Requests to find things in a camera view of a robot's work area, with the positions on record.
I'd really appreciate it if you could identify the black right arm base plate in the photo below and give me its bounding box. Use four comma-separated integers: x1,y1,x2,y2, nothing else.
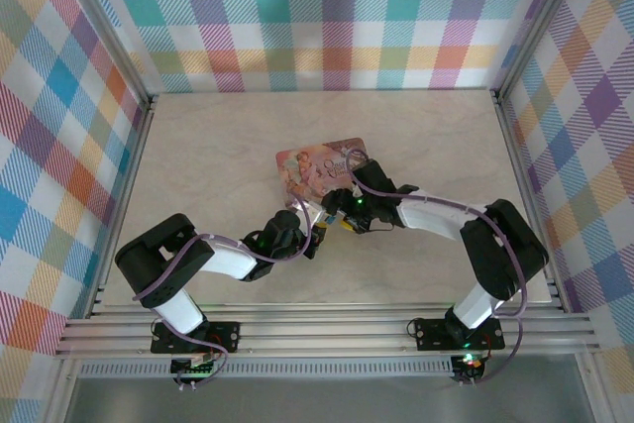
414,317,505,351

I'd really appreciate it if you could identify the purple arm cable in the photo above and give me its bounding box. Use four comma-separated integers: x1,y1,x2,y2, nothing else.
131,192,314,387
346,148,529,387

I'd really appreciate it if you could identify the aluminium upright frame post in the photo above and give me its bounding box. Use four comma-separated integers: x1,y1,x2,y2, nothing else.
52,0,159,107
492,0,593,100

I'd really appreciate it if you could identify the grey metal sheet panel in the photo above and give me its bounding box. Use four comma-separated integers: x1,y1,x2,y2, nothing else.
63,354,595,423

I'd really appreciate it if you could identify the aluminium side frame rail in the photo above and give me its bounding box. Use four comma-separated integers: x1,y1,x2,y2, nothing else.
489,88,571,313
83,93,159,318

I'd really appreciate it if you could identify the aluminium triple rail beam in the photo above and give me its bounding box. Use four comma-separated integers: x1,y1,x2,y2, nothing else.
53,306,601,359

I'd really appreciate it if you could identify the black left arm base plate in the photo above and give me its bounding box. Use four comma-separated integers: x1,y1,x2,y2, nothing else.
150,321,242,355

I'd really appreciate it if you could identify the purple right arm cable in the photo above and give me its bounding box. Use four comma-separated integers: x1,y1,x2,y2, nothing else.
346,148,529,387

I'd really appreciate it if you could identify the grey slotted cable duct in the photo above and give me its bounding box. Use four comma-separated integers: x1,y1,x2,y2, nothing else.
78,361,457,378

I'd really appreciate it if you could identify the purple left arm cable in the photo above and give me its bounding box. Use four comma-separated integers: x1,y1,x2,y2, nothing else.
131,192,314,387

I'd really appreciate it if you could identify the pink printed storybook box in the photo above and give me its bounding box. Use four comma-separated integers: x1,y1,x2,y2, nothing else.
274,137,372,219

